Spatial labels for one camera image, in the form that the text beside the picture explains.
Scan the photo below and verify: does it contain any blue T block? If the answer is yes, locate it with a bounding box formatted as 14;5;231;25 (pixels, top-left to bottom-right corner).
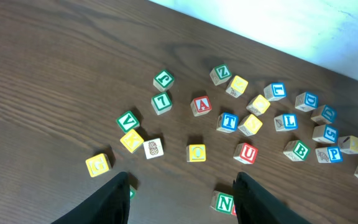
216;113;239;133

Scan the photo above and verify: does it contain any green 4 block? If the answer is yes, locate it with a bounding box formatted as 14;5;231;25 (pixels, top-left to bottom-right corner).
129;185;136;200

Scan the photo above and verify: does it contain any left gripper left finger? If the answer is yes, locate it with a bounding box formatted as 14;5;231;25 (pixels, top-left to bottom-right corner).
53;172;130;224

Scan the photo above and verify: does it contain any yellow C block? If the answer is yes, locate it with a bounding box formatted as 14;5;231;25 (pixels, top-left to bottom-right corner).
246;95;270;116

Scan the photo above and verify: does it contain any green F block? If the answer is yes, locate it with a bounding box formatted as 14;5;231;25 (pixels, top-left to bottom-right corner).
153;70;175;92

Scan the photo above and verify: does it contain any yellow O block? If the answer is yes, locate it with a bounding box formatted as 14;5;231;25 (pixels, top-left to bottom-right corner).
186;144;206;162

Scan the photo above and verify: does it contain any yellow block beside V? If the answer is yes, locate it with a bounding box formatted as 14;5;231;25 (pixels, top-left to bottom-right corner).
120;129;144;154

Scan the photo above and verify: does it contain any blue block top row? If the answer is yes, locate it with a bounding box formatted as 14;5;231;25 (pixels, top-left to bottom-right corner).
264;83;287;101

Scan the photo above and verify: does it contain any yellow block top row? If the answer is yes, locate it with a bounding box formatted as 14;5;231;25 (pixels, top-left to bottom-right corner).
226;75;249;98

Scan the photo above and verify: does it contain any red U block upper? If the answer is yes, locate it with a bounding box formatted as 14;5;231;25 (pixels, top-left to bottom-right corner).
233;143;258;164

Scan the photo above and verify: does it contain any red A block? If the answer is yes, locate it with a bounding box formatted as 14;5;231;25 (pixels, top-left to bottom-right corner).
190;96;212;116

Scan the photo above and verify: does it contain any green Z block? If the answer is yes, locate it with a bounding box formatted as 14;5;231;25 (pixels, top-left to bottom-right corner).
209;64;232;86

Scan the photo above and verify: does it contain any green N block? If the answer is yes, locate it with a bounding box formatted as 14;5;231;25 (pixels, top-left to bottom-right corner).
210;190;234;215

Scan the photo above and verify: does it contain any blue D block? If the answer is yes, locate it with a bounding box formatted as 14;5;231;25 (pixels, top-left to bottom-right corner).
295;91;318;112

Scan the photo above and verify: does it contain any green B block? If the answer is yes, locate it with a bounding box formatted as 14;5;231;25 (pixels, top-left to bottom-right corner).
283;140;311;162

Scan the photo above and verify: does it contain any yellow S block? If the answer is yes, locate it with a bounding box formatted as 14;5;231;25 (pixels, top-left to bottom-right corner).
238;114;263;136

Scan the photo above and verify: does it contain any green V block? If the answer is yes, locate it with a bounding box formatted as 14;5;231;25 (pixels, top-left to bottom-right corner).
116;111;140;133

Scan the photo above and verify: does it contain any red E block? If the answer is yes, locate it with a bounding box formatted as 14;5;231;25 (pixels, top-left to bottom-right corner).
231;205;237;216

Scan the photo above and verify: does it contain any plain wooden picture block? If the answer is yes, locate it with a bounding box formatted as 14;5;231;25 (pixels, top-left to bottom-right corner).
143;138;163;159

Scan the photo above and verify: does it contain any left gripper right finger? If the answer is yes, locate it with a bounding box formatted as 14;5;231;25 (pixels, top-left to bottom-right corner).
232;172;309;224

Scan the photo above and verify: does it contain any blue L block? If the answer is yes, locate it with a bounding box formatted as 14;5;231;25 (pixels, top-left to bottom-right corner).
273;114;298;131

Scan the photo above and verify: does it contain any blue P block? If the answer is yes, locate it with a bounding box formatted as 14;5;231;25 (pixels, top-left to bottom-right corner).
315;146;343;163

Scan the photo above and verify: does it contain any yellow block far left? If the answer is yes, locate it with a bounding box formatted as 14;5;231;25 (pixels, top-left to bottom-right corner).
85;153;111;177

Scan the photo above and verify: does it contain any blue Q block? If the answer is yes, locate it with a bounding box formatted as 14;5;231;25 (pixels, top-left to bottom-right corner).
311;105;337;125

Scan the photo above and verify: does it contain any blue 5 block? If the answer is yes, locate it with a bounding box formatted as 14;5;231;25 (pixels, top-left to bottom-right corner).
312;124;339;144

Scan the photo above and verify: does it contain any green 7 block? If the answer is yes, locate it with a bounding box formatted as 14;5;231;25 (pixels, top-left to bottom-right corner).
151;92;172;115

